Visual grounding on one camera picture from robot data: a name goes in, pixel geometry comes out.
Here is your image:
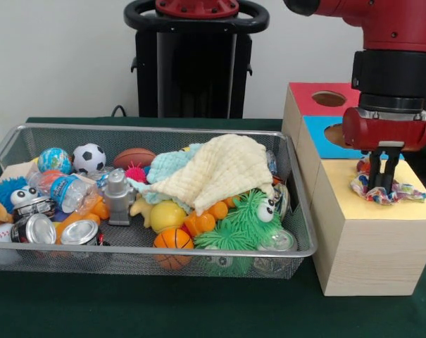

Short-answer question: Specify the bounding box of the large blue spiky puffer toy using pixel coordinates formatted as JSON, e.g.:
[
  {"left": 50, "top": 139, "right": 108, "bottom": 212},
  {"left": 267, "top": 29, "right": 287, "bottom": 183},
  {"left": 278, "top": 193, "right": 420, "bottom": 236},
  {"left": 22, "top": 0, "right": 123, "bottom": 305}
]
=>
[{"left": 0, "top": 175, "right": 39, "bottom": 214}]

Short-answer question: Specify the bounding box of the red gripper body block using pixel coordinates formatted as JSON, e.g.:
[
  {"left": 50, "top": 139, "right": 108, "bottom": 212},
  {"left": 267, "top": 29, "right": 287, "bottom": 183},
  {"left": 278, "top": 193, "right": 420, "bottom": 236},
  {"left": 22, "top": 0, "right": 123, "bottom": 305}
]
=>
[{"left": 342, "top": 106, "right": 426, "bottom": 153}]

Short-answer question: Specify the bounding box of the brown toy football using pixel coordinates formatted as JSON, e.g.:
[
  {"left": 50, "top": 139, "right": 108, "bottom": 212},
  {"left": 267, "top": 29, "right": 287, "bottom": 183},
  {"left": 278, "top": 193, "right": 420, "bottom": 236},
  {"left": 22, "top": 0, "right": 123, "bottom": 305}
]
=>
[{"left": 113, "top": 147, "right": 157, "bottom": 170}]

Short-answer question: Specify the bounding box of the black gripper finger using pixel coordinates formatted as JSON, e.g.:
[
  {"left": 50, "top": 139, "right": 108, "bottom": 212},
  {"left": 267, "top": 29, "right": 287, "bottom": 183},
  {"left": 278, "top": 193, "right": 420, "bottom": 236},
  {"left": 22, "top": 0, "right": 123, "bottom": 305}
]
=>
[
  {"left": 367, "top": 149, "right": 383, "bottom": 193},
  {"left": 381, "top": 149, "right": 401, "bottom": 194}
]

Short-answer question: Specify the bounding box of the black white soccer ball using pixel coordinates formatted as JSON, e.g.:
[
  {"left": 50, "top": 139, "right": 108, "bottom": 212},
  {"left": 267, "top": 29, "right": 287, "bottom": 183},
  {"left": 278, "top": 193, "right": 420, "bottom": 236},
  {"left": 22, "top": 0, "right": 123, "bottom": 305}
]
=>
[{"left": 71, "top": 143, "right": 107, "bottom": 175}]

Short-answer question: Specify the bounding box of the silver mesh bin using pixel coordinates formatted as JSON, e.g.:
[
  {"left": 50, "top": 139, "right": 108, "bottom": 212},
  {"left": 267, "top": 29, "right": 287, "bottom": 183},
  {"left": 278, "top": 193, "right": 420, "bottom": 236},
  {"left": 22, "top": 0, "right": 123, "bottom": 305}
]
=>
[{"left": 0, "top": 123, "right": 319, "bottom": 281}]

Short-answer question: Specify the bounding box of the wooden three-hole box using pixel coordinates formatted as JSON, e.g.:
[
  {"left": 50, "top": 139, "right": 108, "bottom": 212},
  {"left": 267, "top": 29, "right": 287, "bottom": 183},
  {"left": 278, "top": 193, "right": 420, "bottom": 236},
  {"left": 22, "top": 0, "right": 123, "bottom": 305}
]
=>
[{"left": 281, "top": 82, "right": 426, "bottom": 297}]

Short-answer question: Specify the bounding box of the light blue cloth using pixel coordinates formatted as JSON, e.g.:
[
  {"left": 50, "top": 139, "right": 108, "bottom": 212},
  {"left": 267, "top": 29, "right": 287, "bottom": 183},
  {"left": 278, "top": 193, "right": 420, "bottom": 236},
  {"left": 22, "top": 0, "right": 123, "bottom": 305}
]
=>
[{"left": 126, "top": 142, "right": 203, "bottom": 206}]

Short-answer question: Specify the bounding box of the robot pedestal with red flange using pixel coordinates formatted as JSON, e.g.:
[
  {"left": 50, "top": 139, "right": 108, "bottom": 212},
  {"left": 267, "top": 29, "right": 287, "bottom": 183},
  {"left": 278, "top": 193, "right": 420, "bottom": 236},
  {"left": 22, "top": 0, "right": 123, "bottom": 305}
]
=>
[{"left": 123, "top": 0, "right": 270, "bottom": 119}]

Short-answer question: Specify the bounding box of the green spiky puffer toy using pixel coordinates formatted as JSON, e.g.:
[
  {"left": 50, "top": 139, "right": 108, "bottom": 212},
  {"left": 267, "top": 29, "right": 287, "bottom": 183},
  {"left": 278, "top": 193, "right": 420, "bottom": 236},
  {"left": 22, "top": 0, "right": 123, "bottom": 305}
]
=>
[{"left": 194, "top": 188, "right": 287, "bottom": 251}]

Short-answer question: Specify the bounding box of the blue globe ball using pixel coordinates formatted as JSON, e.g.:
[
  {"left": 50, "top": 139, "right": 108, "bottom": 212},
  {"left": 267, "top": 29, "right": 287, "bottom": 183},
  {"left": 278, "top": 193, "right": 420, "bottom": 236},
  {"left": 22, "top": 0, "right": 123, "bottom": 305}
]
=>
[{"left": 37, "top": 147, "right": 73, "bottom": 175}]

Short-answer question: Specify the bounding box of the knotted polka dot cloth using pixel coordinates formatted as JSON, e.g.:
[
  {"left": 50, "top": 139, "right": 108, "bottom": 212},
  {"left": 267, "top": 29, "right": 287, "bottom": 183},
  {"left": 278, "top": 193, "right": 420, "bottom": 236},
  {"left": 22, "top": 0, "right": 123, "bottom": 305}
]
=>
[{"left": 349, "top": 156, "right": 426, "bottom": 205}]

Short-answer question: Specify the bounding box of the silver toy robot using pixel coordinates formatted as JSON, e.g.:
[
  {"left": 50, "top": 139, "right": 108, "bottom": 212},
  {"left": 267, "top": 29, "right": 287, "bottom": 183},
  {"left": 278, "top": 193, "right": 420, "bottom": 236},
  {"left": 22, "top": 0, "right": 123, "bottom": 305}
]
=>
[{"left": 102, "top": 168, "right": 137, "bottom": 226}]

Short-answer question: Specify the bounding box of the orange toy basketball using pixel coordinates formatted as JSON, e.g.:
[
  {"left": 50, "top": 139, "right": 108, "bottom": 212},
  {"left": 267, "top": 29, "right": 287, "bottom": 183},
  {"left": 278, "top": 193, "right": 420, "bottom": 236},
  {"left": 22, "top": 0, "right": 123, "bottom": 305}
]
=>
[{"left": 152, "top": 227, "right": 195, "bottom": 271}]

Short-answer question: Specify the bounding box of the cream yellow cloth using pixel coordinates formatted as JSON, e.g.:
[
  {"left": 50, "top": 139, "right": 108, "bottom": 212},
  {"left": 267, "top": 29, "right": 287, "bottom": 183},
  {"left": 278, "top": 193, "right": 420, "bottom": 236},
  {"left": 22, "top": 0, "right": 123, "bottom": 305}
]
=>
[{"left": 142, "top": 133, "right": 275, "bottom": 215}]

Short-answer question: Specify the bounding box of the orange plastic toy brick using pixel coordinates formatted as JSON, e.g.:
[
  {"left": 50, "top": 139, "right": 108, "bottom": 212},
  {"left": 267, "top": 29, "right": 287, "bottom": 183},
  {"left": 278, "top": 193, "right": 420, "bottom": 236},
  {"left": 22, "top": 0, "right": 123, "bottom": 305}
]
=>
[{"left": 182, "top": 199, "right": 230, "bottom": 236}]

